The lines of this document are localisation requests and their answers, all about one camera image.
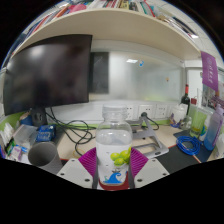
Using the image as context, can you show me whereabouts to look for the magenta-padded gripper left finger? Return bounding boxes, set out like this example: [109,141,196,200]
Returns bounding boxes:
[56,147,99,190]

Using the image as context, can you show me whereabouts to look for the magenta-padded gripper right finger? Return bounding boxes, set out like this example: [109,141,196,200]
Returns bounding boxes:
[127,147,170,190]

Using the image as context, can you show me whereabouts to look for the clear plastic drink bottle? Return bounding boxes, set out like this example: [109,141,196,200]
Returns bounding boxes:
[95,103,134,186]

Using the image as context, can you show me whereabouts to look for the translucent purple water bottle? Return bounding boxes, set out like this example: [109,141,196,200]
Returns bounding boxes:
[203,106,224,152]

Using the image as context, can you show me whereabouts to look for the grey metal laptop stand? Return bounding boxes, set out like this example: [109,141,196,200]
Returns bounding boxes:
[128,113,170,159]

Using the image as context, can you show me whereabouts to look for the grey cup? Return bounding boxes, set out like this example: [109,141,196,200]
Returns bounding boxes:
[27,141,64,175]

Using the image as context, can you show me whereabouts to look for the small blue electronics box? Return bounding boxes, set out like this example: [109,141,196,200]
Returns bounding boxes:
[35,124,57,143]

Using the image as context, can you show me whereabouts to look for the dark blue mat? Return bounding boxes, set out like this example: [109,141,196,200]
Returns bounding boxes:
[173,128,218,163]

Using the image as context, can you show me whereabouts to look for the clear plastic box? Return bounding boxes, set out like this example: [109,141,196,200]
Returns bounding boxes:
[13,123,38,148]

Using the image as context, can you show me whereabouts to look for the white jug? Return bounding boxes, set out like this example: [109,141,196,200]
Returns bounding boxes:
[170,103,188,125]

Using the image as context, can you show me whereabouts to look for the green translucent cup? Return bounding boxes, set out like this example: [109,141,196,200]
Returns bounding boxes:
[189,109,208,138]

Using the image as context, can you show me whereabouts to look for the white tissue pack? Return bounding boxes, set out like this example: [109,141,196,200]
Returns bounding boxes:
[215,133,224,159]

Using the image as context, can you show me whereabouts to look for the dark wine bottle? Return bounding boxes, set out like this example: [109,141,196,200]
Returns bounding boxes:
[180,83,192,107]

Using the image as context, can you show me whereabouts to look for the black computer monitor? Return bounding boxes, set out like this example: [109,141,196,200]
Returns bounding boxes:
[2,33,94,128]

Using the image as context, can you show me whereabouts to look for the purple hanging banner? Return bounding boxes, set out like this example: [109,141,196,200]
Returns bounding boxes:
[200,50,220,93]

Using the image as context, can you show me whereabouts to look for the wooden shelf with books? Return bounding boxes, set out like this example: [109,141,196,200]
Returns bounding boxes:
[13,0,204,62]

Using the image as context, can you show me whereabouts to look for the black cables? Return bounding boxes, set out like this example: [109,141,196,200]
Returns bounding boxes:
[44,106,98,158]

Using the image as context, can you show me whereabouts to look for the coiled blue cable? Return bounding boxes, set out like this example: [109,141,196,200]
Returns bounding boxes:
[175,134,203,157]

